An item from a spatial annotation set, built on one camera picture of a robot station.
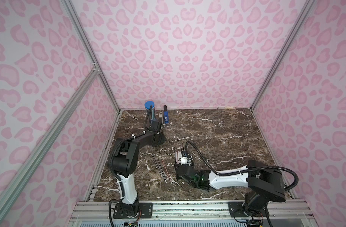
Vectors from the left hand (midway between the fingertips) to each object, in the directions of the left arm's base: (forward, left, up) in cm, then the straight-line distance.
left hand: (164, 139), depth 101 cm
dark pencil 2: (-22, +1, -1) cm, 22 cm away
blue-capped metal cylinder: (+14, +11, +19) cm, 26 cm away
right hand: (-21, -8, +4) cm, 23 cm away
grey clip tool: (+15, +3, +4) cm, 16 cm away
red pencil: (-23, -3, 0) cm, 24 cm away
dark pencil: (-19, +4, 0) cm, 20 cm away
